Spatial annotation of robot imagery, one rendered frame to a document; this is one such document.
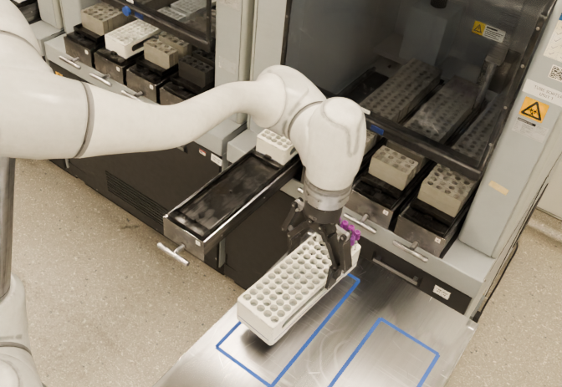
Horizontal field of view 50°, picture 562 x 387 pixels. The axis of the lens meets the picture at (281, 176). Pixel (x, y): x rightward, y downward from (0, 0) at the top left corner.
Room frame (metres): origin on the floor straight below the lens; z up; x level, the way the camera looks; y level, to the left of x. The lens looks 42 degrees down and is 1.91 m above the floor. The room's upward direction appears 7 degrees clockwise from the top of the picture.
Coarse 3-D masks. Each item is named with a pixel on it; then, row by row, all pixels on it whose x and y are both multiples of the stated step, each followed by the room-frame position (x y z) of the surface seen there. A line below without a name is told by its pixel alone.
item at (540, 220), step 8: (536, 208) 2.02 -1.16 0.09; (536, 216) 2.02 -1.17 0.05; (544, 216) 2.00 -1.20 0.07; (552, 216) 1.99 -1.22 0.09; (528, 224) 2.01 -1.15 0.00; (536, 224) 2.01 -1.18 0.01; (544, 224) 2.00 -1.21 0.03; (552, 224) 1.98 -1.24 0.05; (560, 224) 1.97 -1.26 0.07; (544, 232) 1.97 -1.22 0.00; (552, 232) 1.97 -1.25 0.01; (560, 232) 1.96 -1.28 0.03; (560, 240) 1.93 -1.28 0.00
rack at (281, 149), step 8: (264, 136) 1.34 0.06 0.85; (272, 136) 1.33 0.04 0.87; (280, 136) 1.34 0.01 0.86; (256, 144) 1.33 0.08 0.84; (264, 144) 1.31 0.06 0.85; (272, 144) 1.30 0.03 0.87; (280, 144) 1.31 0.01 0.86; (288, 144) 1.32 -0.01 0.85; (264, 152) 1.31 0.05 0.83; (272, 152) 1.30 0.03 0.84; (280, 152) 1.28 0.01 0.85; (288, 152) 1.29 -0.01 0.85; (296, 152) 1.33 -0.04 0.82; (280, 160) 1.28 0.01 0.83
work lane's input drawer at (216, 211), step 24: (240, 168) 1.25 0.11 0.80; (264, 168) 1.27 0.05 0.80; (288, 168) 1.28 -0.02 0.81; (216, 192) 1.15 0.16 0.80; (240, 192) 1.16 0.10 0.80; (264, 192) 1.17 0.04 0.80; (168, 216) 1.03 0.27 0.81; (192, 216) 1.03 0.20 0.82; (216, 216) 1.06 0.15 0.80; (240, 216) 1.09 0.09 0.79; (192, 240) 0.98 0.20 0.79; (216, 240) 1.01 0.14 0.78
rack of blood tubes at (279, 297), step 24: (312, 240) 0.91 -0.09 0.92; (288, 264) 0.84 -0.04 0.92; (312, 264) 0.84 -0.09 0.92; (264, 288) 0.77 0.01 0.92; (288, 288) 0.78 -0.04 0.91; (312, 288) 0.79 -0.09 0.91; (240, 312) 0.72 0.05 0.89; (264, 312) 0.71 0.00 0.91; (288, 312) 0.72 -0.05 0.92; (264, 336) 0.68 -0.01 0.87
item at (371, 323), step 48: (336, 288) 0.87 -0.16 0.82; (384, 288) 0.88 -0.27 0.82; (240, 336) 0.71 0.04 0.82; (288, 336) 0.73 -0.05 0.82; (336, 336) 0.74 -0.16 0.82; (384, 336) 0.75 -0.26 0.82; (432, 336) 0.77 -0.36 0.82; (192, 384) 0.59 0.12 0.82; (240, 384) 0.60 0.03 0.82; (288, 384) 0.62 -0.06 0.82; (336, 384) 0.63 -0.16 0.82; (384, 384) 0.64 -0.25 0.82; (432, 384) 0.65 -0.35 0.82
